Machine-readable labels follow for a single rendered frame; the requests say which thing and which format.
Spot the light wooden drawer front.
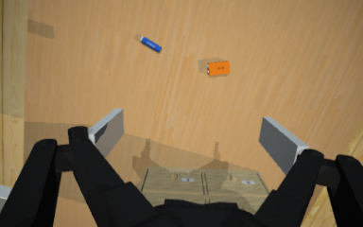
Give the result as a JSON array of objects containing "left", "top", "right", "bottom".
[
  {"left": 204, "top": 170, "right": 268, "bottom": 198},
  {"left": 209, "top": 197, "right": 264, "bottom": 215},
  {"left": 143, "top": 167, "right": 203, "bottom": 195},
  {"left": 143, "top": 194, "right": 205, "bottom": 206}
]

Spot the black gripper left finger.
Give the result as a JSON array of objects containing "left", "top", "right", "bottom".
[{"left": 0, "top": 109, "right": 177, "bottom": 227}]

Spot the blue aa battery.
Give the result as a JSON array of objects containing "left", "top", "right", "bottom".
[{"left": 140, "top": 37, "right": 162, "bottom": 53}]

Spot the small wooden chest of drawers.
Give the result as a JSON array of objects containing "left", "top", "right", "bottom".
[{"left": 139, "top": 166, "right": 270, "bottom": 204}]

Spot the orange nine-volt battery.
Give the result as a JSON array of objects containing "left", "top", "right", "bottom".
[{"left": 207, "top": 61, "right": 230, "bottom": 76}]

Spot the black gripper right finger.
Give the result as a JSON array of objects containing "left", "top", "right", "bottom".
[{"left": 243, "top": 116, "right": 363, "bottom": 227}]

